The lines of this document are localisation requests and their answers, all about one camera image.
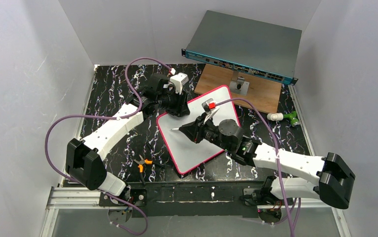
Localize pink framed whiteboard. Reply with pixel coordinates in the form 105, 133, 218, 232
156, 85, 232, 175

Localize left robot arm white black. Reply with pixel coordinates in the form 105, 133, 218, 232
66, 73, 190, 197

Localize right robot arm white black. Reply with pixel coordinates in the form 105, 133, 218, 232
178, 113, 356, 209

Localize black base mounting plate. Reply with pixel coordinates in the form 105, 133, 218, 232
98, 180, 275, 218

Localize white green plastic pipe fitting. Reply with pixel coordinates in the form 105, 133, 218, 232
266, 111, 300, 126

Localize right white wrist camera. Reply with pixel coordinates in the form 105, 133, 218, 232
202, 98, 219, 124

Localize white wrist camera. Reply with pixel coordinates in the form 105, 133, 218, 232
169, 73, 189, 94
202, 98, 219, 124

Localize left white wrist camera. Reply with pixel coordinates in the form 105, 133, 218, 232
169, 73, 189, 94

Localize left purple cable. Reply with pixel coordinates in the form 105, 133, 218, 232
44, 58, 176, 236

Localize purple cable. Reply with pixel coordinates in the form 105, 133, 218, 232
44, 58, 176, 236
214, 97, 302, 237

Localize metal bracket with black knob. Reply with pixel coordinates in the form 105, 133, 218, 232
229, 71, 250, 96

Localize orange handled pliers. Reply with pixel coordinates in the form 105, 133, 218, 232
133, 155, 165, 186

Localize grey blue network switch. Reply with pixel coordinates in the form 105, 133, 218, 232
181, 10, 302, 85

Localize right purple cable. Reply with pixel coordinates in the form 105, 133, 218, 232
214, 97, 302, 237

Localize aluminium frame rail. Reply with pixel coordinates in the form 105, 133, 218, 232
41, 187, 352, 237

